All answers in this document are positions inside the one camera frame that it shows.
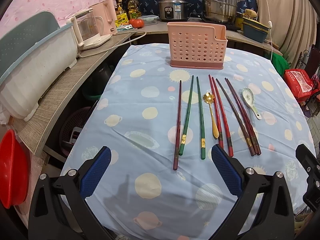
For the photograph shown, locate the red chopstick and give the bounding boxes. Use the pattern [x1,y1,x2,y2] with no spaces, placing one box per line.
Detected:
[208,74,223,148]
[212,77,234,157]

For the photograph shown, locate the green chopstick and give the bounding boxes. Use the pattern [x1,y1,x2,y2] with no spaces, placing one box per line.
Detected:
[196,76,206,160]
[178,76,194,156]

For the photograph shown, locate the dark maroon chopstick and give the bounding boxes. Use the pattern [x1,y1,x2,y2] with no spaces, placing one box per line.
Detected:
[172,80,182,171]

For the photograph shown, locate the maroon chopstick pair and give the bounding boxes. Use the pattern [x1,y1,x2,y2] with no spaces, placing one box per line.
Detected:
[224,77,259,156]
[225,78,261,155]

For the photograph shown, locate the gold flower spoon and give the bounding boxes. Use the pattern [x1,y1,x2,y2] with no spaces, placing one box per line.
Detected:
[203,92,219,139]

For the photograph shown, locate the white ceramic spoon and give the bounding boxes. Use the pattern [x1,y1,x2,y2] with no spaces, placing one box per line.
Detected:
[242,87,262,120]

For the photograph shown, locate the dark brown chopstick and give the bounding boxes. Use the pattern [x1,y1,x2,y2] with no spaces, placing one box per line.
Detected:
[215,79,255,157]

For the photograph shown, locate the red plastic basin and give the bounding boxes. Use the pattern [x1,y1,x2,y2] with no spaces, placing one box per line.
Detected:
[0,129,30,209]

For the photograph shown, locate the blue patterned tablecloth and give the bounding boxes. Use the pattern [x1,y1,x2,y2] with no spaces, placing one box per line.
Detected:
[62,43,314,239]

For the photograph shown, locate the red plastic bag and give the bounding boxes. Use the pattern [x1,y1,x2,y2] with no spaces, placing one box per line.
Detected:
[284,69,319,103]

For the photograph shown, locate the green plastic bag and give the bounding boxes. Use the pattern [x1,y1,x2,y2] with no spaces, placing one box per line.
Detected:
[271,53,290,77]

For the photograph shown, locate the pink perforated utensil holder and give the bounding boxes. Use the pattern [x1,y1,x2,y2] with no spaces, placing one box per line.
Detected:
[167,22,228,70]

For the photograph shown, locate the dish drainer box with lid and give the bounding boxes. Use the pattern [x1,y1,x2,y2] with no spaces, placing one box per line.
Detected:
[1,11,78,125]

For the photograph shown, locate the stacked yellow blue basins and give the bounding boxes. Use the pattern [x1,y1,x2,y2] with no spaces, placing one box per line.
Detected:
[242,17,270,43]

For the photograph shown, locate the black induction cooker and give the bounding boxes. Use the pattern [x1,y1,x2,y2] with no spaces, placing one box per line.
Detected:
[188,17,241,31]

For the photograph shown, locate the glass kettle white base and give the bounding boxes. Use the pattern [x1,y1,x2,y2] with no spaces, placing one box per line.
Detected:
[67,8,112,51]

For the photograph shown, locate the blue white snack packet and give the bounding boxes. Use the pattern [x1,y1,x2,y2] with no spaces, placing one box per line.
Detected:
[117,24,134,32]

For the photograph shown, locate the red tomato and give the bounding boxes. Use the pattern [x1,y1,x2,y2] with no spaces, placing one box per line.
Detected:
[129,18,144,29]

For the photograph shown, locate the yellow label bottle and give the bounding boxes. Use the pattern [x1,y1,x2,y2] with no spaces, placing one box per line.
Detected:
[115,0,129,28]

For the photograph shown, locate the loofah sponge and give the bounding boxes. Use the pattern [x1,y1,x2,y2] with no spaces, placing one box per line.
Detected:
[244,9,257,19]

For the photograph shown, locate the pink electric kettle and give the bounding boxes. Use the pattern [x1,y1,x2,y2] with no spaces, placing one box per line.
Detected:
[91,0,117,35]

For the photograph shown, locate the clear food container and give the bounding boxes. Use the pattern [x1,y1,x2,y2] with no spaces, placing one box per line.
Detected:
[138,15,159,27]

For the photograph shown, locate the cooking oil bottle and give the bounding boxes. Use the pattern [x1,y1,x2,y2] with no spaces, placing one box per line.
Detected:
[127,0,142,20]

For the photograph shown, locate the stainless steel steamer pot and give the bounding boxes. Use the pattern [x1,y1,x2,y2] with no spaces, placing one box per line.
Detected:
[203,0,243,24]

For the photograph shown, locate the beige curtain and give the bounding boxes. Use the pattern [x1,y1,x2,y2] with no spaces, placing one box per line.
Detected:
[257,0,317,68]

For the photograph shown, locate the silver rice cooker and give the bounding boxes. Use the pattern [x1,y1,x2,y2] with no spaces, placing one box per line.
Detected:
[158,0,188,22]

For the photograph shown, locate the white power cable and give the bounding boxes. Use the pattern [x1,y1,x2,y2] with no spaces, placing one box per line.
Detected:
[76,30,148,59]

